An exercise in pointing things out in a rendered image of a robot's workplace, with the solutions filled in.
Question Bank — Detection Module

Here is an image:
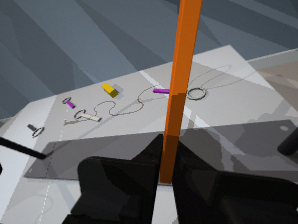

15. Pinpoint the grey loop with tan handle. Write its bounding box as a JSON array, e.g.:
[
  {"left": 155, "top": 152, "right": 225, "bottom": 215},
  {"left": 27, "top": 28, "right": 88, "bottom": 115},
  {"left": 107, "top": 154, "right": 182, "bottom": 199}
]
[{"left": 74, "top": 109, "right": 101, "bottom": 122}]

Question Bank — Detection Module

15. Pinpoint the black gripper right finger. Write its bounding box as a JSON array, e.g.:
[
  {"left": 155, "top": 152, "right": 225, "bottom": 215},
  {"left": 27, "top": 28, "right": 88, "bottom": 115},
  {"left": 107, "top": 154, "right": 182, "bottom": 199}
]
[{"left": 172, "top": 141, "right": 298, "bottom": 224}]

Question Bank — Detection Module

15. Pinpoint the yellow cube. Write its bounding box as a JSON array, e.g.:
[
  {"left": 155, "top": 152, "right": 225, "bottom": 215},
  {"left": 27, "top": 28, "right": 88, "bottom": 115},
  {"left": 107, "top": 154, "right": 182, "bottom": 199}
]
[{"left": 102, "top": 83, "right": 118, "bottom": 98}]

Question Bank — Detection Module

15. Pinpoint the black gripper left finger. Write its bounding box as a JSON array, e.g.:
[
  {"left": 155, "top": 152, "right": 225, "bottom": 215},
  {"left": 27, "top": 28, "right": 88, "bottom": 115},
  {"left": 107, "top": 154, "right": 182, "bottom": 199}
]
[{"left": 78, "top": 134, "right": 164, "bottom": 224}]

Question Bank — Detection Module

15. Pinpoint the purple handle with grey loop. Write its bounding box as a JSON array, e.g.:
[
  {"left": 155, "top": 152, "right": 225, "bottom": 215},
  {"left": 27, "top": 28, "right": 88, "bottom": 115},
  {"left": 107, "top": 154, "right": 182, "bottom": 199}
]
[
  {"left": 62, "top": 97, "right": 75, "bottom": 109},
  {"left": 153, "top": 87, "right": 206, "bottom": 100}
]

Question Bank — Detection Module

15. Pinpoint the orange handle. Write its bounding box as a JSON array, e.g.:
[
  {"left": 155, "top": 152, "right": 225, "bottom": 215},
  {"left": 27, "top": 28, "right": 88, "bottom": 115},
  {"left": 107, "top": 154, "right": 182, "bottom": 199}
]
[{"left": 160, "top": 0, "right": 202, "bottom": 184}]

